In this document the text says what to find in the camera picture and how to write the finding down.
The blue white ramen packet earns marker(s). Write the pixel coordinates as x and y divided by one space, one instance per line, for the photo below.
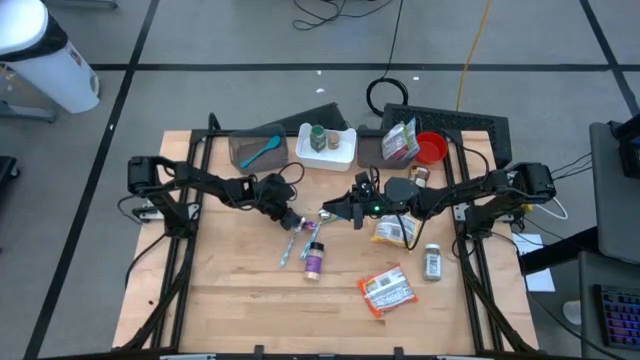
415 147

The white paper sheet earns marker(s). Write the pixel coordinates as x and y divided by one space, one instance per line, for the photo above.
540 282

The purple label spice jar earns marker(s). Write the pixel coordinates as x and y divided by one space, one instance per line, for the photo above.
315 262

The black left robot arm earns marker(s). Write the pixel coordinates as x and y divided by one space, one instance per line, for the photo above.
210 185

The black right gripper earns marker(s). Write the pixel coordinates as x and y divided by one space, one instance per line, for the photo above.
372 202

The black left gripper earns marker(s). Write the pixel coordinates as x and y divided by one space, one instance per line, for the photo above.
272 195

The white plastic bin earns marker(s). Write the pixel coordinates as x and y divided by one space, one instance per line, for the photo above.
325 160

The grey translucent plastic bin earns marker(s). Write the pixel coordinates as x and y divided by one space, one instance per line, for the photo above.
367 155
270 162

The purple bowl metal spoon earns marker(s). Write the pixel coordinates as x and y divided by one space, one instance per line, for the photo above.
289 250

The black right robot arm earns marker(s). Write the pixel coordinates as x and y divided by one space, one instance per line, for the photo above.
475 190

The white trash can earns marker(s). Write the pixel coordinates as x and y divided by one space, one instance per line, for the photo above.
55 80

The dark grey desk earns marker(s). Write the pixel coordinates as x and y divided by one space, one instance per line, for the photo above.
587 300

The grey label spice jar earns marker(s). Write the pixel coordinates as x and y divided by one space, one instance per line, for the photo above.
432 265

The brown spice jar white label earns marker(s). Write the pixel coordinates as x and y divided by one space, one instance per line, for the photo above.
420 176

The black desk beam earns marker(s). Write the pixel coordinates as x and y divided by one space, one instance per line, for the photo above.
555 252

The teal silicone spoon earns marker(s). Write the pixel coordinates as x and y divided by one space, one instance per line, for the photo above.
260 152

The yellow ramen packet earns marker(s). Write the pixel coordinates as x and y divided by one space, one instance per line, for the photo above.
395 232

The green spice jar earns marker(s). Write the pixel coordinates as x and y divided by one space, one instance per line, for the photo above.
317 139

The orange ramen packet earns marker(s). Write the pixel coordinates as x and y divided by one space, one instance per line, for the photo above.
387 292

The black desktop device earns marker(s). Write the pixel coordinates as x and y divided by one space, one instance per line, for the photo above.
630 150

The grey table foot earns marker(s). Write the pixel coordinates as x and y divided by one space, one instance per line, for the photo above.
80 3
25 112

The backlit black keyboard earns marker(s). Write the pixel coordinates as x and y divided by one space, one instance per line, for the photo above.
620 315

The green red ramen packet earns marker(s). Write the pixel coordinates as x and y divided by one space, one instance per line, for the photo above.
395 142

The black aluminium table frame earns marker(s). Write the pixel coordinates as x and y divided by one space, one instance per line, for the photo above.
197 134

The small brown spice jar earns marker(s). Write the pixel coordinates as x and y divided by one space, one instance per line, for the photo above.
334 141

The white computer mouse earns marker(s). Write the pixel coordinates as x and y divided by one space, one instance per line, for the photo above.
572 312

